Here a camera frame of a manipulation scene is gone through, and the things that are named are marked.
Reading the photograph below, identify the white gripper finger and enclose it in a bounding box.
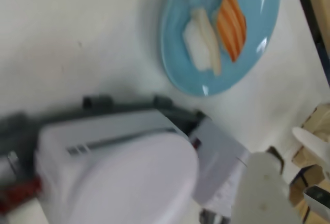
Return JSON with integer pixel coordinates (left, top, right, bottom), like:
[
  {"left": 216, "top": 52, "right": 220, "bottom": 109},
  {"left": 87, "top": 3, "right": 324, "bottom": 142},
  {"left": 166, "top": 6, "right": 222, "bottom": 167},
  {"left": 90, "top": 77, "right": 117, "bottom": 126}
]
[
  {"left": 292, "top": 127, "right": 330, "bottom": 181},
  {"left": 230, "top": 151, "right": 304, "bottom": 224}
]

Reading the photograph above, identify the white squid nigiri sushi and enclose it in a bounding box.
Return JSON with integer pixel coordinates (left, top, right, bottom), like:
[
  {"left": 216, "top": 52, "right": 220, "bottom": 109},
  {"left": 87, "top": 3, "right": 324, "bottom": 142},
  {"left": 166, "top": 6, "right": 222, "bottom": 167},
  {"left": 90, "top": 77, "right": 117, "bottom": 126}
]
[{"left": 182, "top": 7, "right": 222, "bottom": 76}]

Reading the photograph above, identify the salmon nigiri sushi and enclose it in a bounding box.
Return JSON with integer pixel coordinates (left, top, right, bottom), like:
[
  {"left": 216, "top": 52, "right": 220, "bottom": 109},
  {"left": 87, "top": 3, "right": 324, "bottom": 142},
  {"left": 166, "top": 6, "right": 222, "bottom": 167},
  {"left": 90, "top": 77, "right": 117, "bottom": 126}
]
[{"left": 216, "top": 0, "right": 248, "bottom": 63}]

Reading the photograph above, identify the blue dish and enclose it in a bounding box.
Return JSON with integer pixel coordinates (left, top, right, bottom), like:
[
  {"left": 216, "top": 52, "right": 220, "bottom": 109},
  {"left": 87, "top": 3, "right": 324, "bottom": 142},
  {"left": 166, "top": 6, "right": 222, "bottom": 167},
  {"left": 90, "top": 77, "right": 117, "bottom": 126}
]
[{"left": 161, "top": 0, "right": 282, "bottom": 97}]

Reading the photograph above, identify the white train carriage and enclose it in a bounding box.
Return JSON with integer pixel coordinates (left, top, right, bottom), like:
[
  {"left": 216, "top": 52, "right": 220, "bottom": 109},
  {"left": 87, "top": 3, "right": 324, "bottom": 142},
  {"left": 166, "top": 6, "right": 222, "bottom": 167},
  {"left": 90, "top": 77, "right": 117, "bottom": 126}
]
[{"left": 35, "top": 108, "right": 190, "bottom": 191}]

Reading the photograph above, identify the grey circular toy track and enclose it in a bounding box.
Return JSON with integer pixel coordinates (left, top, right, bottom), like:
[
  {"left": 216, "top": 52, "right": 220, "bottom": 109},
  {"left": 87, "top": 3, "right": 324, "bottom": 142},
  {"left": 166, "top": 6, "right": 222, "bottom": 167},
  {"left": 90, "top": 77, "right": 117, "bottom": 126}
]
[{"left": 0, "top": 94, "right": 209, "bottom": 209}]

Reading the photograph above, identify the light wooden frame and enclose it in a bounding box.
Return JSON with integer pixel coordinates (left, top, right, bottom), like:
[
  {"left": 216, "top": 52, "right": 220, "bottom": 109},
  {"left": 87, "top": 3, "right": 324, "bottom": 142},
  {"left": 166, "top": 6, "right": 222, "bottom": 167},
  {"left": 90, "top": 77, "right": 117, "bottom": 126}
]
[{"left": 290, "top": 103, "right": 330, "bottom": 224}]

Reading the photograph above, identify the red string coupler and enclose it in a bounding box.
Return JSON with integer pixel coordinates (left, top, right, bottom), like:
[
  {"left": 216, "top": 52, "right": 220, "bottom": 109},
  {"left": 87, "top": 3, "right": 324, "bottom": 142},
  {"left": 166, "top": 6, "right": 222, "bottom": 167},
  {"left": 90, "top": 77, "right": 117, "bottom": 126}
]
[
  {"left": 0, "top": 177, "right": 42, "bottom": 207},
  {"left": 190, "top": 136, "right": 202, "bottom": 150}
]

